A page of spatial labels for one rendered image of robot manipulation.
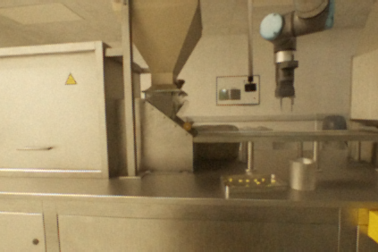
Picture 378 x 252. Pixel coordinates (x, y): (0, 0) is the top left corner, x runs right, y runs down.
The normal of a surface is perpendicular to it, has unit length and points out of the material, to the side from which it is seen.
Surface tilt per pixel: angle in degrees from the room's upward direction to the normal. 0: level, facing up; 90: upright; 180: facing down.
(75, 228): 90
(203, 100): 90
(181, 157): 90
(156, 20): 114
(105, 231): 90
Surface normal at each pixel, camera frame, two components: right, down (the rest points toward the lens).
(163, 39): -0.09, 0.47
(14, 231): -0.11, 0.07
